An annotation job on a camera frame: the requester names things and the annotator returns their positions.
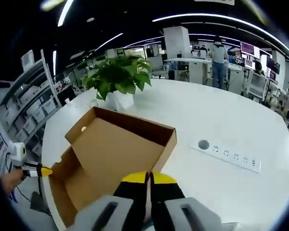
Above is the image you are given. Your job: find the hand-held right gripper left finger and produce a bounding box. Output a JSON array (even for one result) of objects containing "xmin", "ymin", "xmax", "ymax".
[{"xmin": 69, "ymin": 170, "xmax": 150, "ymax": 231}]

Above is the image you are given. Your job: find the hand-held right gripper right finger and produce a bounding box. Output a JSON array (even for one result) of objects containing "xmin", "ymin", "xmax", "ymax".
[{"xmin": 150, "ymin": 171, "xmax": 223, "ymax": 231}]

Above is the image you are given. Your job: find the brown cardboard shoe box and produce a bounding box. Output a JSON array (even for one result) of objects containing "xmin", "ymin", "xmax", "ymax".
[{"xmin": 49, "ymin": 106, "xmax": 178, "ymax": 228}]

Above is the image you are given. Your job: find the white flush power strip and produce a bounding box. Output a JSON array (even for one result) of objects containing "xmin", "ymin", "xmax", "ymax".
[{"xmin": 189, "ymin": 139, "xmax": 262, "ymax": 174}]

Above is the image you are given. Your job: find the green plant in white pot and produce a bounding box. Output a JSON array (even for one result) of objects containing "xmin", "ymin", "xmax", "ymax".
[{"xmin": 81, "ymin": 55, "xmax": 152, "ymax": 111}]

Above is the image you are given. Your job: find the white office desk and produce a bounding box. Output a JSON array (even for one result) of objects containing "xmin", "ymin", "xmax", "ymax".
[{"xmin": 165, "ymin": 57, "xmax": 244, "ymax": 94}]

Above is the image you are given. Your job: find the white square pillar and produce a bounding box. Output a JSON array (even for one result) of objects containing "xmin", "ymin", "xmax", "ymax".
[{"xmin": 162, "ymin": 26, "xmax": 192, "ymax": 60}]

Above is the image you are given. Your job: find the purple lit monitor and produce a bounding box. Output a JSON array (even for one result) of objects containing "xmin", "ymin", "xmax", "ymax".
[{"xmin": 240, "ymin": 41, "xmax": 261, "ymax": 58}]

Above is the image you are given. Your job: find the long ceiling light strip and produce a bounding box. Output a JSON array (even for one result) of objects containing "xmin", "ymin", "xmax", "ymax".
[{"xmin": 152, "ymin": 13, "xmax": 289, "ymax": 55}]

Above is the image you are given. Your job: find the ceiling air conditioner unit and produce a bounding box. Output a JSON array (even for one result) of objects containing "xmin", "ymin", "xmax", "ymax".
[{"xmin": 194, "ymin": 0, "xmax": 236, "ymax": 5}]

